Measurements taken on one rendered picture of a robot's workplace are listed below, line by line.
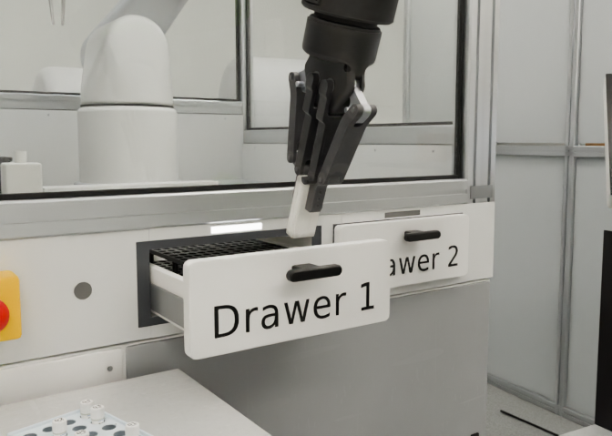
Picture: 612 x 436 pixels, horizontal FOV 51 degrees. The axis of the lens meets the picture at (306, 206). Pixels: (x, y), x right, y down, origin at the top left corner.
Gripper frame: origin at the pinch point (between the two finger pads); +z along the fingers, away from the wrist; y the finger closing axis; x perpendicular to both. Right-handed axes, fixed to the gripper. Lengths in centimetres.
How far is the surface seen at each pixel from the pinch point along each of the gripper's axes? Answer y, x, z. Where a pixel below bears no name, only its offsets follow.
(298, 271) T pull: 0.6, 0.4, 7.9
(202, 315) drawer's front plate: -1.3, -9.9, 13.2
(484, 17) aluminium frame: -30, 54, -20
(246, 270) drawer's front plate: -2.8, -4.4, 9.1
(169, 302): -10.1, -9.8, 17.1
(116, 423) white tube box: 6.8, -21.8, 17.9
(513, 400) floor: -64, 175, 129
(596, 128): -74, 178, 15
